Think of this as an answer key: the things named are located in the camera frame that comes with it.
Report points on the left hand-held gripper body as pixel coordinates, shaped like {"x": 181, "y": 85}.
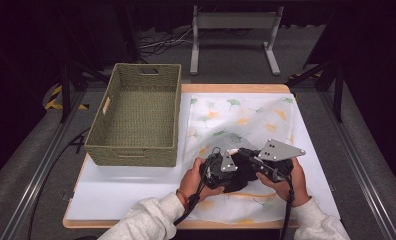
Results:
{"x": 227, "y": 163}

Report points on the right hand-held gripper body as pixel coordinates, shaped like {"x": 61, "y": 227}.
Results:
{"x": 279, "y": 150}

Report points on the black cloth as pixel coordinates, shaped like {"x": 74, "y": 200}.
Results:
{"x": 241, "y": 176}

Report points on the white leaf print laundry bag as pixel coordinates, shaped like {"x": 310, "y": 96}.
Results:
{"x": 239, "y": 120}

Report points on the green woven basket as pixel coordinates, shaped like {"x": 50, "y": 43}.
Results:
{"x": 139, "y": 110}

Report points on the person's left hand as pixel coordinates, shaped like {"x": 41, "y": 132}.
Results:
{"x": 191, "y": 180}

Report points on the person's right hand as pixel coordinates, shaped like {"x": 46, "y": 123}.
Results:
{"x": 297, "y": 186}

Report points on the black metal stand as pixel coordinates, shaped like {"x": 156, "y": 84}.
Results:
{"x": 337, "y": 90}
{"x": 66, "y": 90}

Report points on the yellow black hazard tape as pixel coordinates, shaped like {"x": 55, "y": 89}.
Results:
{"x": 54, "y": 100}

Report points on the aluminium floor rail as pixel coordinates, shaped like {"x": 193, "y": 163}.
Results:
{"x": 39, "y": 180}
{"x": 359, "y": 166}

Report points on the grey metal stand frame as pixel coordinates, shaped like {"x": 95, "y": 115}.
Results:
{"x": 234, "y": 20}

